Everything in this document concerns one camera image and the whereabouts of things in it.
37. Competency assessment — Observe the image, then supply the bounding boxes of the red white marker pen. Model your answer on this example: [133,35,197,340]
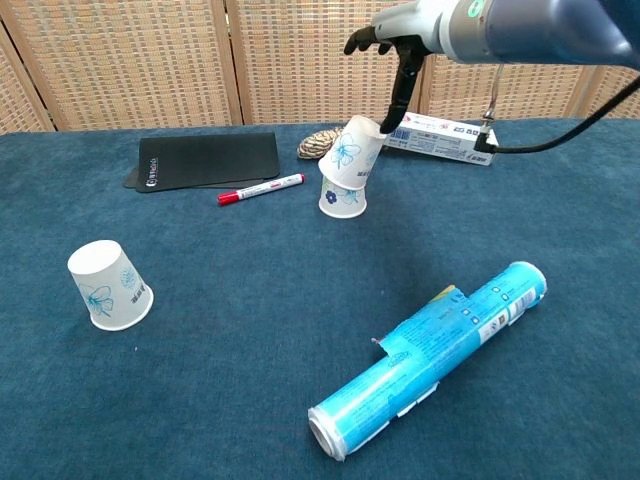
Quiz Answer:
[216,172,307,208]

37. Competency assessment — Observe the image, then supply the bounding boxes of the white paper cup blue flowers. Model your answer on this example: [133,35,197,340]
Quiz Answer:
[318,174,369,220]
[67,239,156,333]
[317,114,388,191]

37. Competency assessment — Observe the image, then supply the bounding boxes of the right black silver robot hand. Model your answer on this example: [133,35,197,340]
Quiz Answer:
[343,0,454,135]

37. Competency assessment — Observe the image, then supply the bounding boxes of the woven bamboo folding screen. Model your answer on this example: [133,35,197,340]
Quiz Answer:
[0,0,640,135]

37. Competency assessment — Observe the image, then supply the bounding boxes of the white toothpaste box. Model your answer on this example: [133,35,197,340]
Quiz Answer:
[383,112,498,168]

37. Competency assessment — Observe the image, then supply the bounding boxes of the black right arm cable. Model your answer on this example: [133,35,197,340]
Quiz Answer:
[473,63,640,154]

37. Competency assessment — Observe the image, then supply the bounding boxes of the blue table mat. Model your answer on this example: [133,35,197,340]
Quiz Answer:
[0,118,640,480]

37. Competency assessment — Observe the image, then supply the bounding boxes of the braided beige rope bundle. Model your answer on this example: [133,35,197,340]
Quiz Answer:
[296,125,347,161]

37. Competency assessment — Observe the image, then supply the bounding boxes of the black leather pad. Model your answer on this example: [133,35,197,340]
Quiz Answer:
[122,131,281,194]

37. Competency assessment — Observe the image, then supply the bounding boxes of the light blue plastic wrap roll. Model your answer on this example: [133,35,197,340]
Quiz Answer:
[306,260,549,463]

